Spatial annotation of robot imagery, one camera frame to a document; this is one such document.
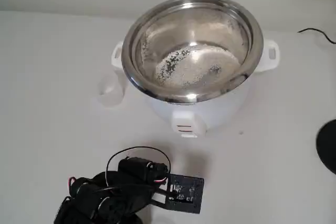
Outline translucent plastic measuring cup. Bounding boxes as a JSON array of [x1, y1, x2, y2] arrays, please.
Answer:
[[98, 73, 124, 107]]

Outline white rice grains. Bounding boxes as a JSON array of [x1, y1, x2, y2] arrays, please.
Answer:
[[154, 44, 241, 88]]

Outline white rice cooker body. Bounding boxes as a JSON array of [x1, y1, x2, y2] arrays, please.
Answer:
[[111, 39, 281, 138]]

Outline steel inner pot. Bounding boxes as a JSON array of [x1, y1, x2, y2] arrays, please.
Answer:
[[122, 0, 264, 104]]

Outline black round stand base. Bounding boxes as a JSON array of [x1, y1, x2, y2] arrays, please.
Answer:
[[316, 119, 336, 175]]

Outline thin black camera cable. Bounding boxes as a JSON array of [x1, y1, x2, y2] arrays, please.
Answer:
[[106, 146, 173, 187]]

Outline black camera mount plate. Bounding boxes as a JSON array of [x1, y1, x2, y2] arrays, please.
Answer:
[[151, 173, 205, 214]]

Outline red servo wire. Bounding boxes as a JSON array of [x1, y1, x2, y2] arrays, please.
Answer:
[[67, 176, 78, 192]]

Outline black cable on table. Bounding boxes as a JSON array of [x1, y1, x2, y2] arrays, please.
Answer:
[[297, 27, 336, 44]]

